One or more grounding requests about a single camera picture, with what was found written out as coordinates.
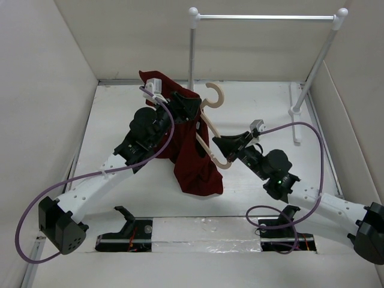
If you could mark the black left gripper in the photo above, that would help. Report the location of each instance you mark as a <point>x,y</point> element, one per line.
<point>189,106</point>

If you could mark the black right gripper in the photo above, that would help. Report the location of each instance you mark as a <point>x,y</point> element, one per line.
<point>231,144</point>

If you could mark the dark red t shirt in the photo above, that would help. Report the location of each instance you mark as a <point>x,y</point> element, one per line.
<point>194,170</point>

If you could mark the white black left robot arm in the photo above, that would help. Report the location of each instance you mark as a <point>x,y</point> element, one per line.
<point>60,219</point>

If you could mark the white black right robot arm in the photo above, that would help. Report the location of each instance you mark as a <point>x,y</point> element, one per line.
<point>355,225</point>

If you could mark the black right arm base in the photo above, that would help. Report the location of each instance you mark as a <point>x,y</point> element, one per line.
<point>281,241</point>

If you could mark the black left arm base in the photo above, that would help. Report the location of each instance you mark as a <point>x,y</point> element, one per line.
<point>134,237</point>

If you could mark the white metal clothes rack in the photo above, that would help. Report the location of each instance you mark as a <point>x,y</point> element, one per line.
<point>296,99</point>

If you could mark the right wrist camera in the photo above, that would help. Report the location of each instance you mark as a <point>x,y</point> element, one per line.
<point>256,127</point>

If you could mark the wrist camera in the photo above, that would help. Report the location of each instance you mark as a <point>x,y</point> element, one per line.
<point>152,90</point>
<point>256,127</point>

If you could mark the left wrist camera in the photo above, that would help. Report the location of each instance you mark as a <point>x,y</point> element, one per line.
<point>152,90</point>

